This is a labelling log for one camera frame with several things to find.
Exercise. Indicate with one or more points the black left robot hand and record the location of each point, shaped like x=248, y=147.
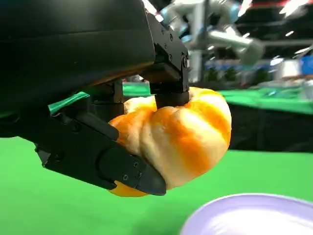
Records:
x=73, y=61

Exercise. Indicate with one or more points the orange and white bread roll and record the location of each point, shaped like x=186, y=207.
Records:
x=181, y=137

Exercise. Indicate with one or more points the green table cloth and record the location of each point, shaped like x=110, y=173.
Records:
x=73, y=200

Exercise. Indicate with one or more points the green background table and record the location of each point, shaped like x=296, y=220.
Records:
x=266, y=100

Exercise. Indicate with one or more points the lilac plate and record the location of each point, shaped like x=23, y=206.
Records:
x=249, y=215

